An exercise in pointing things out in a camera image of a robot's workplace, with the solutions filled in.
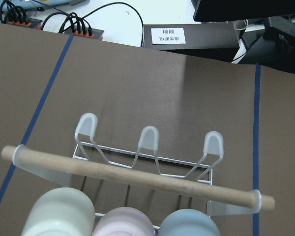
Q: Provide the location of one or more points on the black monitor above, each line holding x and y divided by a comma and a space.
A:
231, 10

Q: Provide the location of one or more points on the pink plastic cup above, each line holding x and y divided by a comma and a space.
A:
124, 221

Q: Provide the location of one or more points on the light blue cup front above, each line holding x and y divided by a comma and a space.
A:
188, 222

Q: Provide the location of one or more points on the white plastic cup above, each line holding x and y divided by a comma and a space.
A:
61, 212

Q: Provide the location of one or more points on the black labelled box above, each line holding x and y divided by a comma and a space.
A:
190, 36

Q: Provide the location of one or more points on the white wire cup rack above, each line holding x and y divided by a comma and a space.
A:
144, 159

